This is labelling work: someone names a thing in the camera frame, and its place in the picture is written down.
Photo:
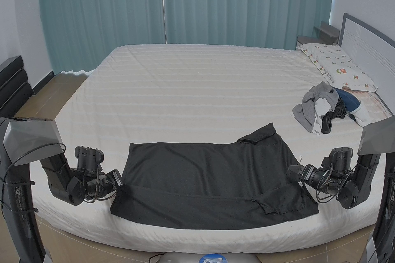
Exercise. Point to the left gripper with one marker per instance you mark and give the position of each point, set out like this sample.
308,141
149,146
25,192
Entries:
111,183

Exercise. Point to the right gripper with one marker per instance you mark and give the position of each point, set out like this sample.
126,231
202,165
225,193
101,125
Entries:
313,178

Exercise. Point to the black T-shirt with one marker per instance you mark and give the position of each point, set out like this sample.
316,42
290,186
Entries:
200,169

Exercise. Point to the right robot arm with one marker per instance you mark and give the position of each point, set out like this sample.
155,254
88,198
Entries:
358,184

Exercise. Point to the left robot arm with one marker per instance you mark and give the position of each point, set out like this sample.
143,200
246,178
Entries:
18,218

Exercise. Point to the pile of clothes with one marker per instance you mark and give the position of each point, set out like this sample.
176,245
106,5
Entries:
308,107

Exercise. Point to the white printed pillow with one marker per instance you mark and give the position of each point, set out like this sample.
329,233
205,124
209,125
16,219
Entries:
336,66

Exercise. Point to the bed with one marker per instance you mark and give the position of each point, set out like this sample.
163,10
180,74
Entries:
200,86

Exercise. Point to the black chest of drawers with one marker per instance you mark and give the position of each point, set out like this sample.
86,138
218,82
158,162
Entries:
12,83

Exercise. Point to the grey bedside table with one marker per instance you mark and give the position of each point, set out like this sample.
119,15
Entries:
325,30

